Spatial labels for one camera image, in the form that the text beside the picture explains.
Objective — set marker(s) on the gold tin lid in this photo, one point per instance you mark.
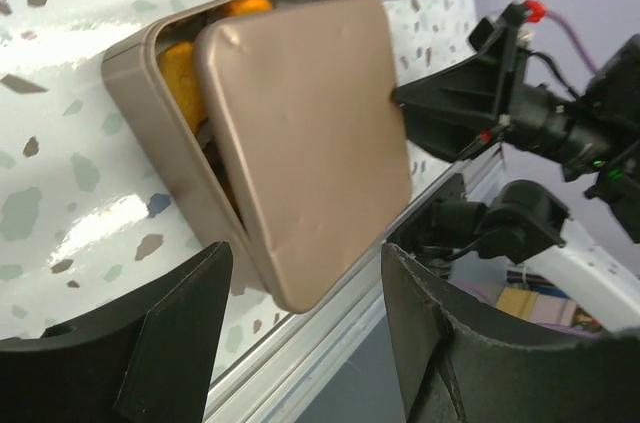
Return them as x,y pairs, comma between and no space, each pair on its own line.
299,100

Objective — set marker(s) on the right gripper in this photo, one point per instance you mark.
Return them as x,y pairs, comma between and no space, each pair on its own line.
458,113

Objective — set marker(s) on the orange fish cookie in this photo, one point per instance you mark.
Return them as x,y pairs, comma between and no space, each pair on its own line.
236,8

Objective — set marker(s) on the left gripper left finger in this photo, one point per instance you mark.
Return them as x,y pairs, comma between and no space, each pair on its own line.
147,356

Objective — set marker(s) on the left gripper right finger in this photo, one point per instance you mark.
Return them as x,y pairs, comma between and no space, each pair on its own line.
461,360

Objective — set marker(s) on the gold cookie tin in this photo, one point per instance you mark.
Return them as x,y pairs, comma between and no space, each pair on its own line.
132,77

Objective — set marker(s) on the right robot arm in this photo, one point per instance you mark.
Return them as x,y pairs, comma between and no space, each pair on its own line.
544,229

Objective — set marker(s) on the large orange waffle cookie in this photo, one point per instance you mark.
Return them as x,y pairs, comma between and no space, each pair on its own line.
177,67

